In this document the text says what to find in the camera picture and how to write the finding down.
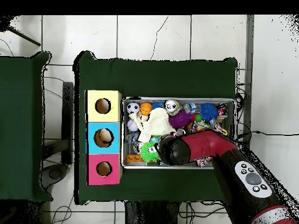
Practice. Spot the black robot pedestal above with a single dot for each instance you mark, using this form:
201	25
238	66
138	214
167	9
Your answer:
154	214

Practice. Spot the clear mesh bin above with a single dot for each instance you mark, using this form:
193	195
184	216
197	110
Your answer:
124	140

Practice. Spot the orange toy block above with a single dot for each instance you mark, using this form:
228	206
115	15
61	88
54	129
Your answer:
134	158

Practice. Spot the wooden box with three holes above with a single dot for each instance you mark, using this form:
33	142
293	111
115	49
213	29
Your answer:
91	140

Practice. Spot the small soccer ball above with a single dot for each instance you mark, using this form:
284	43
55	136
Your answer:
133	108

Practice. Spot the purple spiky ball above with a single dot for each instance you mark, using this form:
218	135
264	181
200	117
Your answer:
180	120

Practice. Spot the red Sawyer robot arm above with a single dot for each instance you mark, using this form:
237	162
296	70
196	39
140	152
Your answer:
205	144

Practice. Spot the cream knitted cloth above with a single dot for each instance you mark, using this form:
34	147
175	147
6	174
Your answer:
156	123

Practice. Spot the small orange basketball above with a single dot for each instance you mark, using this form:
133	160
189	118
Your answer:
146	108

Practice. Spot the green cloth side table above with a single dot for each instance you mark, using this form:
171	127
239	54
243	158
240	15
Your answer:
23	93

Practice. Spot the green fuzzy toy with eyes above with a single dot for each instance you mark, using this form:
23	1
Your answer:
148	153

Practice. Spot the blue spiky ball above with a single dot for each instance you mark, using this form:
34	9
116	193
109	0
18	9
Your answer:
209	112

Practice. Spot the black tripod leg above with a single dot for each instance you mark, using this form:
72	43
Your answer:
23	36

